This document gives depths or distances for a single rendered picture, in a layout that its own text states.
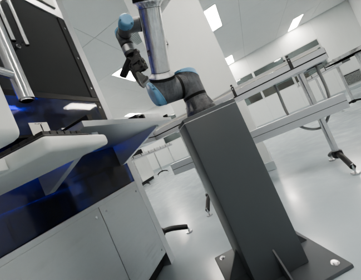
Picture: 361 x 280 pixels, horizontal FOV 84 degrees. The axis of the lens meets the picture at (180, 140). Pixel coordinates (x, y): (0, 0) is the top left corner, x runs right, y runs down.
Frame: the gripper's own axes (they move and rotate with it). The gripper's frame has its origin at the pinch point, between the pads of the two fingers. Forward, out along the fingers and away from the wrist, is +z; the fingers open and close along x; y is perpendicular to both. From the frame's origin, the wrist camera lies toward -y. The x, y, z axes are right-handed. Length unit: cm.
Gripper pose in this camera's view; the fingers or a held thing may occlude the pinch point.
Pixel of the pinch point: (142, 86)
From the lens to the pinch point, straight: 122.7
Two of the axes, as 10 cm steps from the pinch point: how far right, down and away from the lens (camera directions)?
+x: 3.3, -1.2, 9.4
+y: 8.5, -3.9, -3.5
